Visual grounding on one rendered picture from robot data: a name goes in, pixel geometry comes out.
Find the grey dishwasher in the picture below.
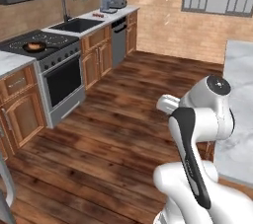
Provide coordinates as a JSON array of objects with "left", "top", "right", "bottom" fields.
[{"left": 110, "top": 16, "right": 128, "bottom": 69}]

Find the orange food in pan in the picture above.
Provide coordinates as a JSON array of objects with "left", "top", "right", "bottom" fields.
[{"left": 27, "top": 42, "right": 44, "bottom": 51}]

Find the dark tap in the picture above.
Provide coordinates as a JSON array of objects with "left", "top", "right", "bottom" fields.
[{"left": 60, "top": 0, "right": 78, "bottom": 24}]

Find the grey stove with oven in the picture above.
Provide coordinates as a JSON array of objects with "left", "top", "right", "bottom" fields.
[{"left": 0, "top": 29, "right": 88, "bottom": 129}]

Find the narrow wooden cupboard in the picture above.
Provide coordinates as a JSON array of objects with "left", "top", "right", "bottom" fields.
[{"left": 126, "top": 10, "right": 139, "bottom": 56}]

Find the grey coffee machine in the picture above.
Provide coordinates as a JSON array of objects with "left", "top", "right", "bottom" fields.
[{"left": 98, "top": 0, "right": 119, "bottom": 15}]

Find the grey fridge handle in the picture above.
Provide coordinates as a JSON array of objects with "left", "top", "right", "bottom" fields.
[{"left": 0, "top": 151, "right": 18, "bottom": 224}]

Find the black sink basin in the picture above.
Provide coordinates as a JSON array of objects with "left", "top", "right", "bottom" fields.
[{"left": 48, "top": 17, "right": 106, "bottom": 35}]

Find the wooden drawer front under sink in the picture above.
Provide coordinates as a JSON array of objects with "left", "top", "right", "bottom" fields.
[{"left": 80, "top": 25, "right": 113, "bottom": 55}]

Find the red skewer food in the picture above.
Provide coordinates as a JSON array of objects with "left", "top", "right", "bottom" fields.
[{"left": 91, "top": 11, "right": 106, "bottom": 19}]

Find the grey oven door handle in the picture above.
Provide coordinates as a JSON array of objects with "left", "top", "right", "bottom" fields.
[{"left": 42, "top": 54, "right": 82, "bottom": 76}]

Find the wooden counter cabinet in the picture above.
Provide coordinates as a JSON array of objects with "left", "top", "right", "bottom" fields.
[{"left": 197, "top": 140, "right": 217, "bottom": 163}]

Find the grey toaster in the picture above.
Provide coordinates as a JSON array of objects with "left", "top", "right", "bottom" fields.
[{"left": 113, "top": 0, "right": 128, "bottom": 10}]

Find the wooden cupboard door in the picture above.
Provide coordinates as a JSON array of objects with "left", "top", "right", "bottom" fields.
[
  {"left": 0, "top": 115, "right": 15, "bottom": 162},
  {"left": 1, "top": 85, "right": 47, "bottom": 149},
  {"left": 81, "top": 48, "right": 101, "bottom": 91},
  {"left": 97, "top": 39, "right": 114, "bottom": 78}
]

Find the black frying pan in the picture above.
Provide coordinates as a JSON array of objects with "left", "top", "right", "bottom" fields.
[{"left": 22, "top": 41, "right": 59, "bottom": 54}]

